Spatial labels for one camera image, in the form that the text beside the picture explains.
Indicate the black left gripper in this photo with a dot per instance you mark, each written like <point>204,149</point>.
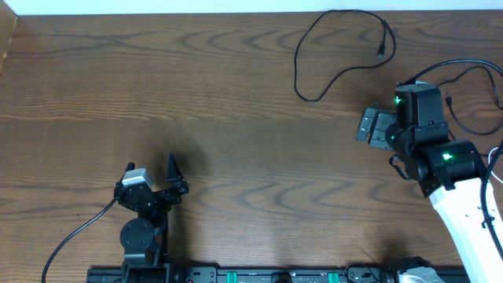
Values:
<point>179,188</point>

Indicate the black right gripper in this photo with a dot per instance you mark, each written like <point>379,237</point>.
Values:
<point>383,119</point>

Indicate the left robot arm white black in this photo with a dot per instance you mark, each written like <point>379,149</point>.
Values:
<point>144,238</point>

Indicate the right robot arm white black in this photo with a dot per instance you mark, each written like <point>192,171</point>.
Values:
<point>450,172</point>

